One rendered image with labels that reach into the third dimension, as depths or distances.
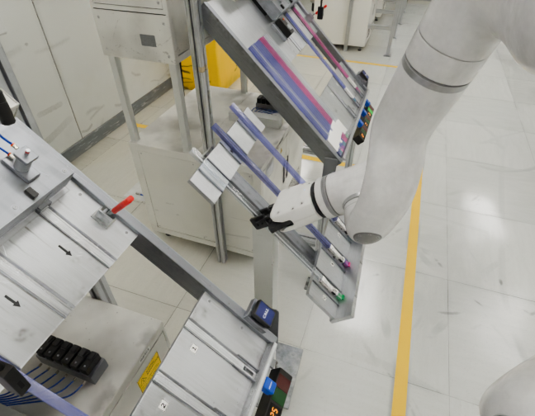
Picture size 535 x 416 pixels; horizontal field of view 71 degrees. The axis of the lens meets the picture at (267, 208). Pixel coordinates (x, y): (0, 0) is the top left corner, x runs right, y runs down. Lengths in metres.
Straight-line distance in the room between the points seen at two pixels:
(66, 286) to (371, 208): 0.51
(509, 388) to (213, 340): 0.52
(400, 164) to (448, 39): 0.18
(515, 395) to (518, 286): 1.77
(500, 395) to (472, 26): 0.39
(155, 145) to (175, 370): 1.19
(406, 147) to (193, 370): 0.54
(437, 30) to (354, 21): 4.43
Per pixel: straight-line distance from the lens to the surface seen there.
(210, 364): 0.79
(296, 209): 0.72
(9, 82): 0.83
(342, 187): 0.69
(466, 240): 2.36
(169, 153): 1.72
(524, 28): 0.36
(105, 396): 1.01
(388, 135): 0.57
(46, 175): 0.72
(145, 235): 0.78
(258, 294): 1.19
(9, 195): 0.69
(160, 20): 1.47
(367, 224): 0.62
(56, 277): 0.72
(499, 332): 2.02
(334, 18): 4.94
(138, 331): 1.07
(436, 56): 0.50
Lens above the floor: 1.49
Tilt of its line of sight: 41 degrees down
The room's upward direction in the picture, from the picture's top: straight up
